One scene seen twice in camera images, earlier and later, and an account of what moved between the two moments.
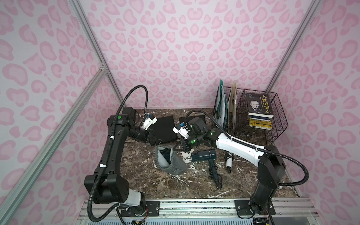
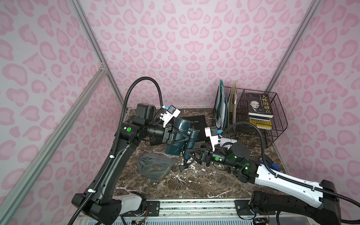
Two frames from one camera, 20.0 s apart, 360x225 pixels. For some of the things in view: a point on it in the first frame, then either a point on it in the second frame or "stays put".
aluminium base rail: (282, 212) stays put
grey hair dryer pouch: (178, 165) -> (154, 167)
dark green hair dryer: (209, 155) -> (184, 138)
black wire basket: (264, 138) stays put
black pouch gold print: (195, 121) stays put
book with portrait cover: (259, 103) stays put
